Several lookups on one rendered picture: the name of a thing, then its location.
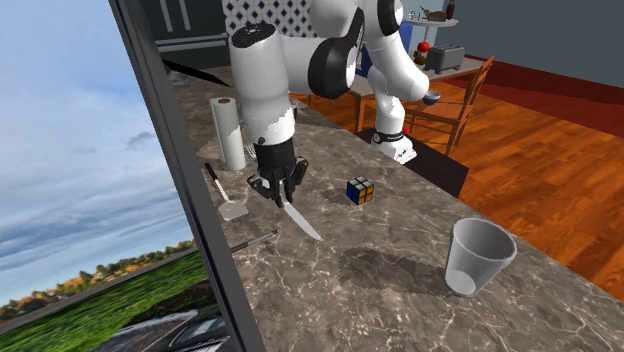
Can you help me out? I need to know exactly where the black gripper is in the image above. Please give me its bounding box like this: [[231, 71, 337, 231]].
[[246, 136, 310, 204]]

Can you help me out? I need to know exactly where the silver kitchen knife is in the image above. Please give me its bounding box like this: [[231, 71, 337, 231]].
[[279, 190, 323, 242]]

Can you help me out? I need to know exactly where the thin dark rod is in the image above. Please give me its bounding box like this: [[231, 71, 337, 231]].
[[228, 228, 281, 254]]

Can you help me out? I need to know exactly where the white paper towel roll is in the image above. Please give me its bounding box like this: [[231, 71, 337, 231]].
[[209, 96, 248, 172]]

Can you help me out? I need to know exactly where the coloured puzzle cube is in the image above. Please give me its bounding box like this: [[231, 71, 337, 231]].
[[345, 175, 376, 206]]

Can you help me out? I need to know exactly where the dark robot stand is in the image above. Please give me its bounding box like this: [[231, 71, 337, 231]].
[[354, 128, 471, 200]]

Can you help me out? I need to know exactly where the wooden chair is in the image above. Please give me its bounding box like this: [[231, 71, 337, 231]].
[[403, 54, 496, 157]]

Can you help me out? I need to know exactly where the clear drinking glass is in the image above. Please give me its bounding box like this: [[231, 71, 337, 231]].
[[443, 217, 518, 299]]

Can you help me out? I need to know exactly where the round white side table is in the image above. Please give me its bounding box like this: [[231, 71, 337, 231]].
[[405, 0, 460, 44]]

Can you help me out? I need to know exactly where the silver spatula with black handle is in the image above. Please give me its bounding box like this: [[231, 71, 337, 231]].
[[203, 162, 249, 222]]

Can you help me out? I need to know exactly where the dark wall cabinet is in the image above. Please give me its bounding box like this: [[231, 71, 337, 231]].
[[140, 0, 231, 70]]

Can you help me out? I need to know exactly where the window with dark frame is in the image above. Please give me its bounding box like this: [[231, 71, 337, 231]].
[[0, 0, 267, 352]]

